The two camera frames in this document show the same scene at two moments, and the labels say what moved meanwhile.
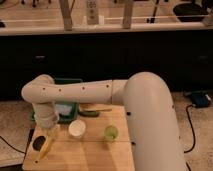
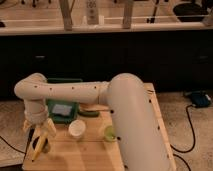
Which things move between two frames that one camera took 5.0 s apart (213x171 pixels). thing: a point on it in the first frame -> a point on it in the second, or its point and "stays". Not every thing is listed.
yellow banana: x=43 y=149 -> x=39 y=145
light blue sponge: x=63 y=109 stays
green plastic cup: x=111 y=133 stays
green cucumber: x=87 y=113 stays
